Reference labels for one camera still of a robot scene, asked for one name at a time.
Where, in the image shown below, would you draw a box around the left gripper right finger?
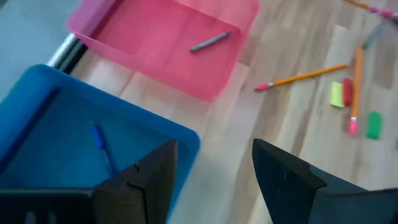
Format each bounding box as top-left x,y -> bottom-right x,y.
251,138 -> 398,224

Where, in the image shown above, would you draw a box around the blue pen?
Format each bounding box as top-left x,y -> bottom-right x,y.
90,123 -> 119,177

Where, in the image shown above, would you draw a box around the black aluminium table frame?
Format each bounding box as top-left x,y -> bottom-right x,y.
46,32 -> 88,75

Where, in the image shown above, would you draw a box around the grey crayon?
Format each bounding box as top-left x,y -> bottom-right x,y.
189,30 -> 233,53
361,21 -> 387,50

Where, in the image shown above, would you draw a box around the pink translucent plastic bin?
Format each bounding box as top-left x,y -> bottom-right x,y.
67,0 -> 261,103

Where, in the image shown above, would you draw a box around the red printed eraser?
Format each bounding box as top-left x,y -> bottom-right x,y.
342,77 -> 354,108

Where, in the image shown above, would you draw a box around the yellow-green eraser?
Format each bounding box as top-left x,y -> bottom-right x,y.
330,81 -> 345,109

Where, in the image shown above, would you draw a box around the green eraser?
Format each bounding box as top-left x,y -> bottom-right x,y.
365,111 -> 383,141

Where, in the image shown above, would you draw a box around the blue plastic bin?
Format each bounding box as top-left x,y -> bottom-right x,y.
0,63 -> 201,224

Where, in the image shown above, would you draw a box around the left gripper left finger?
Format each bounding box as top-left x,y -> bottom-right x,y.
0,139 -> 178,224

